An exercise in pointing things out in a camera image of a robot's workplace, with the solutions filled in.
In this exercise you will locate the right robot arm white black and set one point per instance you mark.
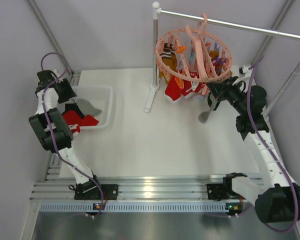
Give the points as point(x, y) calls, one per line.
point(278, 200)

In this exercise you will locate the pink round clip hanger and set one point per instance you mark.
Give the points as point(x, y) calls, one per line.
point(187, 48)

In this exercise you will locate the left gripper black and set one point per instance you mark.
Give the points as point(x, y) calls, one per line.
point(69, 93)

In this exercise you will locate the mustard hanging sock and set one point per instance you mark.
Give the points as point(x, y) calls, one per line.
point(168, 55)

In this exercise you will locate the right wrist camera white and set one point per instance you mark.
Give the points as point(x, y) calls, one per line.
point(245, 71)

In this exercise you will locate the red santa sock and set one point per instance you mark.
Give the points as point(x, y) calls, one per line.
point(76, 122)

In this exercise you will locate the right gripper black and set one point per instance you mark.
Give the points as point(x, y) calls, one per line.
point(226, 86)

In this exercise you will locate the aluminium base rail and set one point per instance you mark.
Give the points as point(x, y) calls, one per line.
point(146, 194)

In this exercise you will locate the right black mount plate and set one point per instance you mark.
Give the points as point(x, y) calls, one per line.
point(217, 192)

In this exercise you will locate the black mount plate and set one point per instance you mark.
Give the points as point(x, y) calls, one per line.
point(217, 192)
point(110, 192)

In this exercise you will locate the white plastic basket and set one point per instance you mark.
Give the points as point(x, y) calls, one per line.
point(101, 97)

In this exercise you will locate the silver clothes rack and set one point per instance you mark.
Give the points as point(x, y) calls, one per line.
point(206, 73)

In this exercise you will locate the left black mount plate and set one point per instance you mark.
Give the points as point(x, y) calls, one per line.
point(110, 192)

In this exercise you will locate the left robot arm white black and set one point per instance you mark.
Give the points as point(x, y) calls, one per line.
point(54, 134)

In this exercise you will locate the red hanging sock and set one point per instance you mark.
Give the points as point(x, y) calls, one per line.
point(190, 89)
point(173, 92)

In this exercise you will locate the black sock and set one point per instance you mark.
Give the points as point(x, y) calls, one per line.
point(73, 107)

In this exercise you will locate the grey sock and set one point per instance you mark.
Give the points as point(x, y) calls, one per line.
point(86, 107)
point(204, 116)

